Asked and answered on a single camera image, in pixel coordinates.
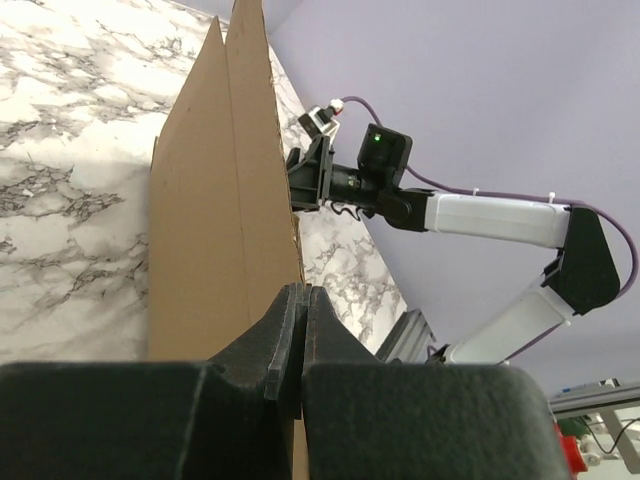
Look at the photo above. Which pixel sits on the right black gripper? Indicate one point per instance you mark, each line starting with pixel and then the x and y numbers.
pixel 314 180

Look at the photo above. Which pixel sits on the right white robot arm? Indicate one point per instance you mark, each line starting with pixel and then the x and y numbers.
pixel 582 277

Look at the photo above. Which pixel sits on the aluminium front extrusion rail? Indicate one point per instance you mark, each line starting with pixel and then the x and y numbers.
pixel 411 340

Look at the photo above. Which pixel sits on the brown cardboard box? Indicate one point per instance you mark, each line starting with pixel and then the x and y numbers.
pixel 225 275

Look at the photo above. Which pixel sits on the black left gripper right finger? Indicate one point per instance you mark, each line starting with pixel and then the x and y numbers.
pixel 366 419

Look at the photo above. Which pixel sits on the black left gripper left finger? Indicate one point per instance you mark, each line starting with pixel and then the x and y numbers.
pixel 150 415

